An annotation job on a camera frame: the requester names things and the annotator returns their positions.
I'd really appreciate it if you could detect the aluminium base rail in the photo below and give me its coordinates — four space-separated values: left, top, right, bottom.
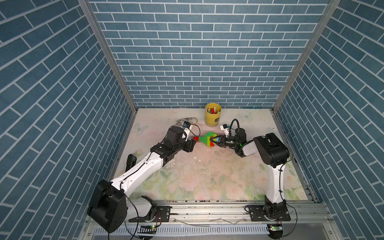
84 201 340 240

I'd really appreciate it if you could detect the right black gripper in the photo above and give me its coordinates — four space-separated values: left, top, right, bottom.
210 136 240 149

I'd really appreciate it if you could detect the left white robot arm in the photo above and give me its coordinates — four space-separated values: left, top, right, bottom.
87 122 197 234

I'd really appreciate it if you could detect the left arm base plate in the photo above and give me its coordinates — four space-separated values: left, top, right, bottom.
126 206 172 224

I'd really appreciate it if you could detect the floral table mat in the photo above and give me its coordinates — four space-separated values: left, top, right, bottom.
112 109 307 201

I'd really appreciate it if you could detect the yellow cup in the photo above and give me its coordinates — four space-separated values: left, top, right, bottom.
205 103 222 127

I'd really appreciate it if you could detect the green small lego brick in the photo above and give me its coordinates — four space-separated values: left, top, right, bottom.
198 137 208 145

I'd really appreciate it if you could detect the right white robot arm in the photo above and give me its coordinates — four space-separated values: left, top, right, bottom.
210 128 291 222

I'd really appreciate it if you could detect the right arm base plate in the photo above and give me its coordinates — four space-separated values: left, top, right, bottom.
244 202 291 222

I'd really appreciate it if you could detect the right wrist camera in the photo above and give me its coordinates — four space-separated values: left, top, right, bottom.
220 124 231 136

